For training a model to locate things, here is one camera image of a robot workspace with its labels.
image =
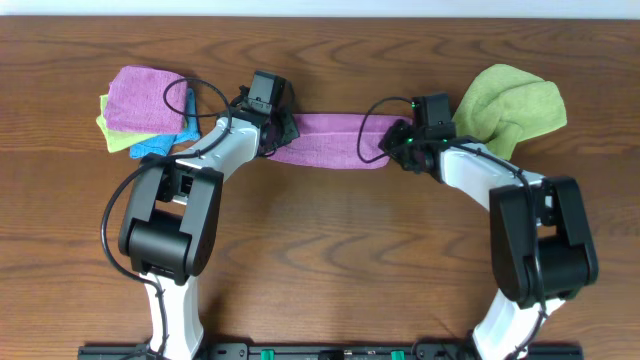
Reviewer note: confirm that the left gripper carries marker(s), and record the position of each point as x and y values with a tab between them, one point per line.
286	128

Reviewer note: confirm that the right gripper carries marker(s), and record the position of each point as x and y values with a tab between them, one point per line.
388	142

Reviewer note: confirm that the purple cloth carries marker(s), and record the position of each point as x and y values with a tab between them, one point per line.
330	141

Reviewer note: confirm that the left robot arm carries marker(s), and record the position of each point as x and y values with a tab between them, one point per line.
170	223

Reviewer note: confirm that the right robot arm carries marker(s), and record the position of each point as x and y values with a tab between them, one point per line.
542	250

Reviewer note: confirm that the crumpled green cloth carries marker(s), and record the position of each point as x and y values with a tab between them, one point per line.
505	106

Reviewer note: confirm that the folded blue cloth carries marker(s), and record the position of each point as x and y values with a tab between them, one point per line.
162	144

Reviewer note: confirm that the folded pink cloth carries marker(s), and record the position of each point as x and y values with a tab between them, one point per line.
146	100

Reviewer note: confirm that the folded light green cloth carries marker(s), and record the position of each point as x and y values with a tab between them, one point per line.
115	140

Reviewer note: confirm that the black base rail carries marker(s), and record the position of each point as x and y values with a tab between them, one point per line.
241	351

